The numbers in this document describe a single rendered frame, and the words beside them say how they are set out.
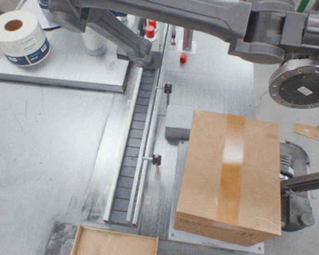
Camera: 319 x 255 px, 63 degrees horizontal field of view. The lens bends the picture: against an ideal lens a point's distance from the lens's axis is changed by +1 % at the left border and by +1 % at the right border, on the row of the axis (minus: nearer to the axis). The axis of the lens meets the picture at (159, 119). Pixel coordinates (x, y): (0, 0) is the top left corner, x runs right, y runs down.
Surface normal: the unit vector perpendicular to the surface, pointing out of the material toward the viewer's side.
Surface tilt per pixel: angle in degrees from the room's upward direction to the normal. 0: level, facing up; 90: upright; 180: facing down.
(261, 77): 0
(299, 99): 90
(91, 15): 81
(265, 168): 0
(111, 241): 0
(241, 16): 35
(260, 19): 42
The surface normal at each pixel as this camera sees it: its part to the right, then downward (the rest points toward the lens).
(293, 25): -0.15, 0.00
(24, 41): 0.58, 0.69
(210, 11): 0.09, 0.06
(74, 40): -0.02, -0.51
